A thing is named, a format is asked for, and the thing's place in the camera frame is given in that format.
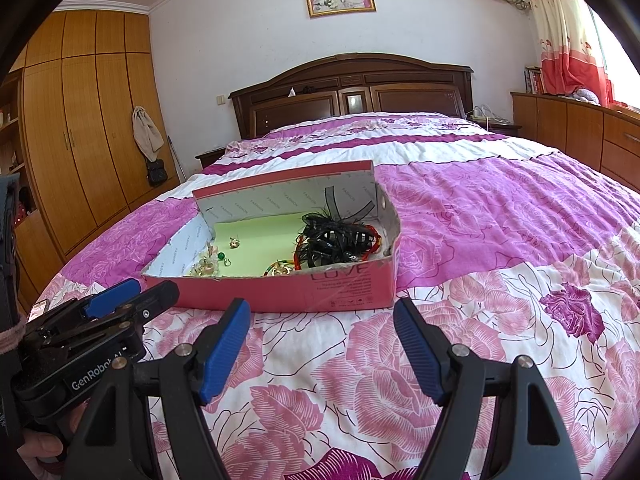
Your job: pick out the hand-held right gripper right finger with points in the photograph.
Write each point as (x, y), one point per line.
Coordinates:
(420, 350)

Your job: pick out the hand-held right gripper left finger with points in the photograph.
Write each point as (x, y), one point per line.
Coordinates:
(225, 350)

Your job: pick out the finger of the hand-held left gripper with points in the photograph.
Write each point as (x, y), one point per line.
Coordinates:
(155, 297)
(112, 297)

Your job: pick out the gold flower earring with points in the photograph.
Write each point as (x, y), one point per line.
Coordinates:
(233, 243)

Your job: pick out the pink cardboard box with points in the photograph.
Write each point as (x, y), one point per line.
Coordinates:
(325, 290)

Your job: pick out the black feather hair accessory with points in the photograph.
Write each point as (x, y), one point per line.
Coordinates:
(325, 242)

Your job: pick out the person's left hand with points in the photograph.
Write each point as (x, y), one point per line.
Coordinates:
(42, 446)

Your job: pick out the black smartphone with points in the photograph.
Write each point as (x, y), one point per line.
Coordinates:
(39, 309)

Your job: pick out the green paper sheet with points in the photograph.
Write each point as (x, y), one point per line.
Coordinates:
(260, 245)

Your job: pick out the small black bag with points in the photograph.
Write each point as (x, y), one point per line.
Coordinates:
(156, 172)

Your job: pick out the thin white stick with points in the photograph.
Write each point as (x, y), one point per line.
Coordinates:
(176, 160)

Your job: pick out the pink floral bedspread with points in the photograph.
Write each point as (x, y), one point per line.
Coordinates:
(475, 210)

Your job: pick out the beige cloth bag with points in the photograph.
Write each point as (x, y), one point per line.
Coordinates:
(147, 135)

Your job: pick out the wooden wardrobe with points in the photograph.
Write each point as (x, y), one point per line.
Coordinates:
(80, 135)

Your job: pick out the open wooden shelf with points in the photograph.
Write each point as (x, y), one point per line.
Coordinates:
(10, 150)

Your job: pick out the dark wooden headboard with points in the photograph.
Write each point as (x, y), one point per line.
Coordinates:
(310, 105)

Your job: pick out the wooden low cabinet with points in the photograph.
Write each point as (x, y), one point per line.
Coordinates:
(575, 130)

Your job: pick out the row of books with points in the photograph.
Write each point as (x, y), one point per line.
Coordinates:
(534, 80)

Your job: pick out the grey plush toy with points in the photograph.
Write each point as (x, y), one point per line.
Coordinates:
(587, 95)

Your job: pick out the pink floral curtain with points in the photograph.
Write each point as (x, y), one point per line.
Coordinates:
(560, 35)

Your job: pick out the white wall switch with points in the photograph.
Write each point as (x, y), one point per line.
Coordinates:
(221, 99)

